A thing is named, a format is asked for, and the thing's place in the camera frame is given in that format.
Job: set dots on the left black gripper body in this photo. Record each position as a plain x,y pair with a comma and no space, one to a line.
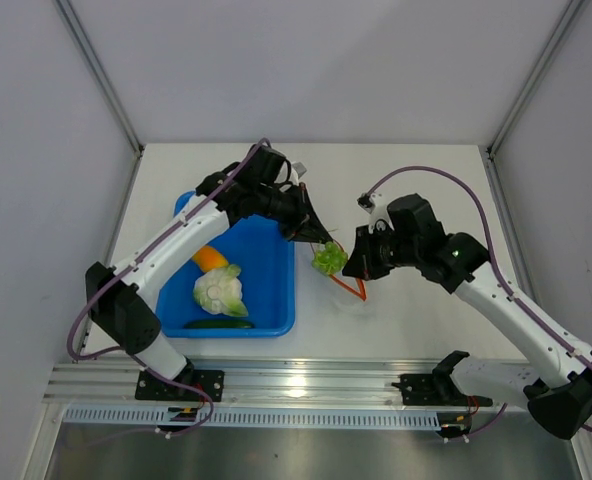
288,209

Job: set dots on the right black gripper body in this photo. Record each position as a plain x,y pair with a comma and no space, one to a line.
389,252

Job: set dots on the green grape bunch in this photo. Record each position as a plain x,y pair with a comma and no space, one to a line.
330,259

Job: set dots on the clear zip bag orange zipper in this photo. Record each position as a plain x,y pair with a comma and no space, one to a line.
347,294

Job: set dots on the yellow orange mango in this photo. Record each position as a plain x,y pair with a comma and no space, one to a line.
208,258

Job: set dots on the white cauliflower with leaves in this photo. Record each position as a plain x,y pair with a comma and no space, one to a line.
220,292

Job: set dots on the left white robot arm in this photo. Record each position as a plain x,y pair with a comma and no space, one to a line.
121,299

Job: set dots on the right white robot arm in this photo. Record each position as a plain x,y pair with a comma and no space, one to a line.
555,388

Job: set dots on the blue plastic bin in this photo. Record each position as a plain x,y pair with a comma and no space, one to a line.
267,275

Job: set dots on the dark green cucumber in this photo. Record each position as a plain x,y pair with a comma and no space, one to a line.
219,324

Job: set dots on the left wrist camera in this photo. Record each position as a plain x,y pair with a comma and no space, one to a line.
298,169

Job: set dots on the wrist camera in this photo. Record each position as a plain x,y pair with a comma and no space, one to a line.
375,205
298,169

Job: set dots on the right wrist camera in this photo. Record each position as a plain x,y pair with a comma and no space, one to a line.
375,205

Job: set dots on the aluminium front rail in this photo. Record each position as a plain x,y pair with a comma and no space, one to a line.
245,383

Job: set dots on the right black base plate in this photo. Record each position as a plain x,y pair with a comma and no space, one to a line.
426,389

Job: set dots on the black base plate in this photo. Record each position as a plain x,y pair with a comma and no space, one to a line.
196,385
426,389

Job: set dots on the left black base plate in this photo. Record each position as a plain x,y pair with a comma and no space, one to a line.
196,385

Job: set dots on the left aluminium frame post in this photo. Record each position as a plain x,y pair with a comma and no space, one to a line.
83,43

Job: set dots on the aluminium frame post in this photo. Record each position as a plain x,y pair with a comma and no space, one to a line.
552,47
83,43

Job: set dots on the white slotted cable duct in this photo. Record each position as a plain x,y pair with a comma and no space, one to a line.
257,418

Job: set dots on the right aluminium frame post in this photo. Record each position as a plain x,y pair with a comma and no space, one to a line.
552,47

